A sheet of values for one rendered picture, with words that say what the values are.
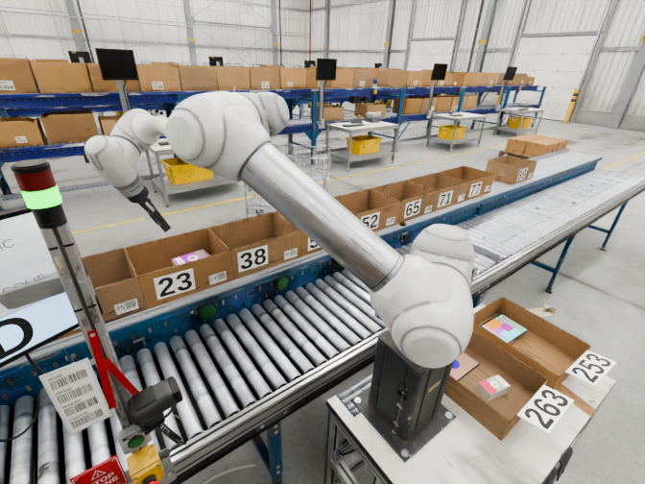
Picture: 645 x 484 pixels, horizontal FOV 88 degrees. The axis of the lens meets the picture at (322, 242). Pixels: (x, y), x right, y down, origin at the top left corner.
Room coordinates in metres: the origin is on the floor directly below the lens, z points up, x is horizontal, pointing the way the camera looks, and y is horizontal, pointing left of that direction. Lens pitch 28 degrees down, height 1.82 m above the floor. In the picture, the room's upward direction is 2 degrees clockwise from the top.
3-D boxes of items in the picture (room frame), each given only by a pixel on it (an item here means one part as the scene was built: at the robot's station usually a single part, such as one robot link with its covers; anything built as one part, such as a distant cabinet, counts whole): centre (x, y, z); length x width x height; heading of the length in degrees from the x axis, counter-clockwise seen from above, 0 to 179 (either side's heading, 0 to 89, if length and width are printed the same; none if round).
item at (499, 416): (0.89, -0.60, 0.80); 0.38 x 0.28 x 0.10; 38
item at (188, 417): (0.85, 0.54, 0.72); 0.52 x 0.05 x 0.05; 37
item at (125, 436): (0.51, 0.47, 0.95); 0.07 x 0.03 x 0.07; 127
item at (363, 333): (1.32, -0.08, 0.72); 0.52 x 0.05 x 0.05; 37
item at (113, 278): (1.08, 0.98, 0.97); 0.39 x 0.29 x 0.17; 127
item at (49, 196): (0.54, 0.49, 1.62); 0.05 x 0.05 x 0.06
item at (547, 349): (1.08, -0.88, 0.80); 0.38 x 0.28 x 0.10; 35
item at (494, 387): (0.84, -0.65, 0.78); 0.10 x 0.06 x 0.05; 114
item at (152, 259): (1.32, 0.67, 0.96); 0.39 x 0.29 x 0.17; 127
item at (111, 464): (0.48, 0.53, 0.85); 0.16 x 0.01 x 0.13; 127
